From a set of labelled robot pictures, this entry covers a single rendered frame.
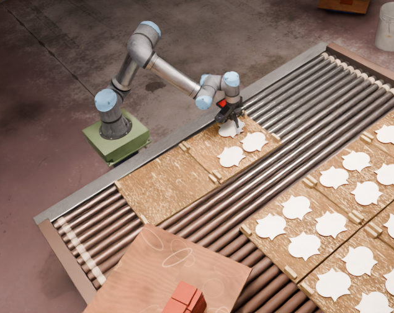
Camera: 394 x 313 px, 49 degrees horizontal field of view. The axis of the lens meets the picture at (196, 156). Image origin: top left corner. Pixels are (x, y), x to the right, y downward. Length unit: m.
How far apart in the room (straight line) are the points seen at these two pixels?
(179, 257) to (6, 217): 2.07
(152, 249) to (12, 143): 2.56
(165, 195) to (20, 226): 1.65
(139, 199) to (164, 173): 0.19
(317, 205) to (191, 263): 0.66
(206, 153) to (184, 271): 0.73
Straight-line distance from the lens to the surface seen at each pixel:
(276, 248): 1.94
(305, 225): 2.01
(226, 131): 2.37
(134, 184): 2.21
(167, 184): 2.17
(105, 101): 2.33
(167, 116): 3.91
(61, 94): 4.50
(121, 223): 2.12
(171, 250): 1.84
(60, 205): 2.29
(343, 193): 2.14
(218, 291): 1.74
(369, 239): 2.03
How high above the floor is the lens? 2.62
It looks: 48 degrees down
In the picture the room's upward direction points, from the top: 9 degrees counter-clockwise
